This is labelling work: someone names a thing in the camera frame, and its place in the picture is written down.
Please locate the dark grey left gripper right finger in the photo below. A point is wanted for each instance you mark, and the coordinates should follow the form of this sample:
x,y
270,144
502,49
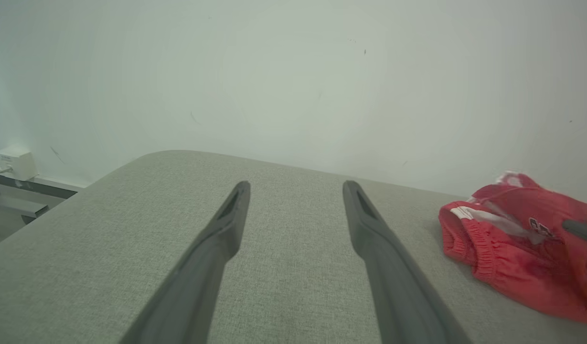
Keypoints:
x,y
403,296

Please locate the white and black baseboard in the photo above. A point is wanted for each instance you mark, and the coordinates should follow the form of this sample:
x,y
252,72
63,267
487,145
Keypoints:
x,y
59,184

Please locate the red and white jersey shorts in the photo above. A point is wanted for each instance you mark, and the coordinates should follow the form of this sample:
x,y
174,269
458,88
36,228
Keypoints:
x,y
513,267

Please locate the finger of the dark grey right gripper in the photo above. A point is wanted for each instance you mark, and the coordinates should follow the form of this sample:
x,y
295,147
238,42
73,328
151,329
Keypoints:
x,y
584,230

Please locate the white wall socket box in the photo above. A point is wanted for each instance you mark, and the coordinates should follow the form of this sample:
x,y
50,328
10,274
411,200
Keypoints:
x,y
17,162

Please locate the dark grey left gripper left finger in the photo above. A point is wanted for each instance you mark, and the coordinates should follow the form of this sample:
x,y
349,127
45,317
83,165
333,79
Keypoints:
x,y
197,286

